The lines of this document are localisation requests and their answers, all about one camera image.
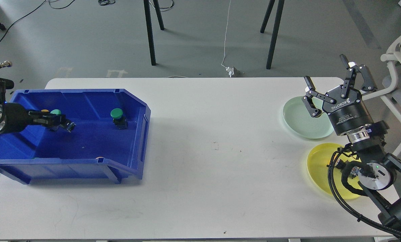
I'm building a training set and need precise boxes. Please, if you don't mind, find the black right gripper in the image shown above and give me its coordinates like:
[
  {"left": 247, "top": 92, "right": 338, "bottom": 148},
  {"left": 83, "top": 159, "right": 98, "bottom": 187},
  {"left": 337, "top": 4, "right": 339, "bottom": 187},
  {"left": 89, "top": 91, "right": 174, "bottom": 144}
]
[{"left": 302, "top": 54, "right": 378, "bottom": 136}]

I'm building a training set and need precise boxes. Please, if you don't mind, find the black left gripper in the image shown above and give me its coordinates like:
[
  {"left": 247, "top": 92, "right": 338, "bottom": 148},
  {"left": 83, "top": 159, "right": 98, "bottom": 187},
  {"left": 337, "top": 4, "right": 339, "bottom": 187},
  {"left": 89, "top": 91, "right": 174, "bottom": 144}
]
[{"left": 0, "top": 103, "right": 76, "bottom": 134}]

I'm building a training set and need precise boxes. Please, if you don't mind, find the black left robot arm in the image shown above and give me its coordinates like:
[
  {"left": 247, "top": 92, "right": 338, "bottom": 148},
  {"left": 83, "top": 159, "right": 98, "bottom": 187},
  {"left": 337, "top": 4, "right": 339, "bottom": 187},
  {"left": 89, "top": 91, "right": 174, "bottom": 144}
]
[{"left": 0, "top": 61, "right": 76, "bottom": 134}]

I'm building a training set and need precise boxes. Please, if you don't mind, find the white cable with plug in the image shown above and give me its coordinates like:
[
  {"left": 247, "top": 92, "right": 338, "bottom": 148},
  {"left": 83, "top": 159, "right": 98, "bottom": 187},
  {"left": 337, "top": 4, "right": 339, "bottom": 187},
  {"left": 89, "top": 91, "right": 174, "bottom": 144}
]
[{"left": 221, "top": 0, "right": 241, "bottom": 78}]

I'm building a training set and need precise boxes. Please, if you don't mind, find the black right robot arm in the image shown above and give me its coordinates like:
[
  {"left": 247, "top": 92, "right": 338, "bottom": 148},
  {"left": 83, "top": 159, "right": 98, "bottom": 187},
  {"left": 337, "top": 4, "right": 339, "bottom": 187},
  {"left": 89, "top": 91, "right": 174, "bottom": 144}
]
[{"left": 302, "top": 54, "right": 401, "bottom": 241}]

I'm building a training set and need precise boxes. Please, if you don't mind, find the yellow plate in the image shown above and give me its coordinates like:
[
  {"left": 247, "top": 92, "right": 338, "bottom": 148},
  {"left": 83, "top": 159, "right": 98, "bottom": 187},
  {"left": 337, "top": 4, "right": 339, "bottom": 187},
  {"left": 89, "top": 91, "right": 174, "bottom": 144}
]
[{"left": 307, "top": 143, "right": 360, "bottom": 200}]

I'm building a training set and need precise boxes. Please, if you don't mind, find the black table leg right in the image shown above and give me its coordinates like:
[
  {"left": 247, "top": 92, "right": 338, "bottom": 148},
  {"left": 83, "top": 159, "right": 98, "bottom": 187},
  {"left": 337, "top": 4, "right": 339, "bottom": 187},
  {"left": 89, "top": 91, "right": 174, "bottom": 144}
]
[{"left": 260, "top": 0, "right": 285, "bottom": 70}]

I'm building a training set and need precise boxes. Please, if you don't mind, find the black table leg left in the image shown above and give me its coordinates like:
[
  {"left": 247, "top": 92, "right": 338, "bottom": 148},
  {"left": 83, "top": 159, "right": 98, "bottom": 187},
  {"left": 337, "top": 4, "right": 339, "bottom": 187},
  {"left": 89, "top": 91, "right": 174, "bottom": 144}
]
[{"left": 143, "top": 0, "right": 165, "bottom": 66}]

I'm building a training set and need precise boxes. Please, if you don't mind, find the blue plastic bin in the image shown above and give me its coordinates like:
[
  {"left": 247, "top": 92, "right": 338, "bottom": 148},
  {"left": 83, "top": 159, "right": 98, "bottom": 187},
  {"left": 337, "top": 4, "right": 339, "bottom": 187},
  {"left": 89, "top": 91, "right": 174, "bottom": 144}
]
[{"left": 0, "top": 89, "right": 151, "bottom": 184}]

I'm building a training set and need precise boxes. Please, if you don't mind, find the black floor cable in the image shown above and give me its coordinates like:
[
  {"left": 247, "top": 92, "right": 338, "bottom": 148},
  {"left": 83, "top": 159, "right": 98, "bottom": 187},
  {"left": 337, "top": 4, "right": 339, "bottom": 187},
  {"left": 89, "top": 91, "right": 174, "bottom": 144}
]
[{"left": 0, "top": 0, "right": 76, "bottom": 55}]

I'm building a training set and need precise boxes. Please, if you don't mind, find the pale green plate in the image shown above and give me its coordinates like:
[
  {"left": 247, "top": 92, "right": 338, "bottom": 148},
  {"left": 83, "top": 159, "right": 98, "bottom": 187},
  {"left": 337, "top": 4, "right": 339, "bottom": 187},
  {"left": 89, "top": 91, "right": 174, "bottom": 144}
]
[{"left": 282, "top": 96, "right": 334, "bottom": 139}]

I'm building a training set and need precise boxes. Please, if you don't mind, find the black table leg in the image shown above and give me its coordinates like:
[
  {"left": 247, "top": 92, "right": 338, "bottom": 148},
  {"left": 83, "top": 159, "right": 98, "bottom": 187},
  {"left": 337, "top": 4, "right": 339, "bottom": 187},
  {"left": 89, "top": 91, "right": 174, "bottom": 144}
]
[
  {"left": 143, "top": 0, "right": 165, "bottom": 66},
  {"left": 260, "top": 0, "right": 285, "bottom": 70}
]

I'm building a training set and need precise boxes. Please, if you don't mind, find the yellow push button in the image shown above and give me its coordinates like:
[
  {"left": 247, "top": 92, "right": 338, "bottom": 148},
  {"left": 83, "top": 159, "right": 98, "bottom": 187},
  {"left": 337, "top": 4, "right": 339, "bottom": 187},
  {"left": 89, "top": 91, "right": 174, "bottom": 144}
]
[{"left": 334, "top": 159, "right": 361, "bottom": 179}]

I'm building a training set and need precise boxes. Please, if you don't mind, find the green push button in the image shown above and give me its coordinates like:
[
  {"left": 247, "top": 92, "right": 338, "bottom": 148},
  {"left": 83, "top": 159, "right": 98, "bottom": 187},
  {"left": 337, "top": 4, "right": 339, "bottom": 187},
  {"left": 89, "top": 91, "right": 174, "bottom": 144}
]
[
  {"left": 110, "top": 108, "right": 128, "bottom": 130},
  {"left": 50, "top": 109, "right": 62, "bottom": 115}
]

